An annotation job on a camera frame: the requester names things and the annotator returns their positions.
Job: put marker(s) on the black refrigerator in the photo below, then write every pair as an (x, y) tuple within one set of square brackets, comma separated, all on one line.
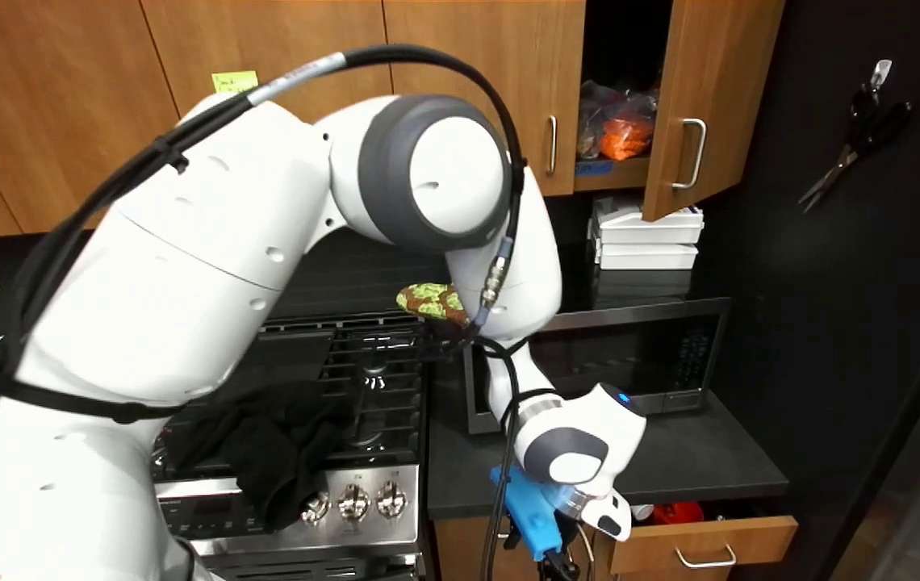
[(857, 324)]

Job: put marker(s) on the grey flat box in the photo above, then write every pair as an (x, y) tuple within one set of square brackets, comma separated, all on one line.
[(639, 284)]

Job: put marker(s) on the orange food bag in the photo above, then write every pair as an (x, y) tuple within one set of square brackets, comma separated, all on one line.
[(624, 133)]

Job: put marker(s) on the stack of white plates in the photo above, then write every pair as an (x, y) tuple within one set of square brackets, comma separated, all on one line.
[(646, 227)]

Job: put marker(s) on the white flat box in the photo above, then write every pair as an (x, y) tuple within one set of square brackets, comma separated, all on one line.
[(646, 261)]

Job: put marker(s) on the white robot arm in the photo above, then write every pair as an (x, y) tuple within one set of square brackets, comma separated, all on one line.
[(211, 216)]

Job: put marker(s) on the yellow sticky note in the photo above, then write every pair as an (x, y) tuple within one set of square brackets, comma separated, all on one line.
[(234, 83)]

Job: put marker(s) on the wooden wall cabinet door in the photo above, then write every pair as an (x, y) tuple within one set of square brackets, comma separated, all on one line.
[(727, 65), (25, 109), (542, 52), (285, 35)]

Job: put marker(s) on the red item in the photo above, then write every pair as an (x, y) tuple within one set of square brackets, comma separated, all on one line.
[(680, 510)]

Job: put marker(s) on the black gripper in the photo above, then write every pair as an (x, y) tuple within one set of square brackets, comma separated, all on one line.
[(556, 566)]

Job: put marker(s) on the silver stove knob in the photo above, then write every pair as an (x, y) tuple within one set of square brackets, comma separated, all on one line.
[(314, 508), (392, 499), (354, 501)]

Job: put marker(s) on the black cast iron grate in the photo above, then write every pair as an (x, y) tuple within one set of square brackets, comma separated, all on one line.
[(393, 355)]

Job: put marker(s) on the green and yellow item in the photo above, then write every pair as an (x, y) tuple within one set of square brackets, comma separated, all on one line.
[(426, 303)]

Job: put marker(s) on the black microwave oven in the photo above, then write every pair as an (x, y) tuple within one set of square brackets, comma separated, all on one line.
[(652, 355)]

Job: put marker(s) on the black cloth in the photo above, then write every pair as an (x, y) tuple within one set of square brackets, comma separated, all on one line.
[(265, 463)]

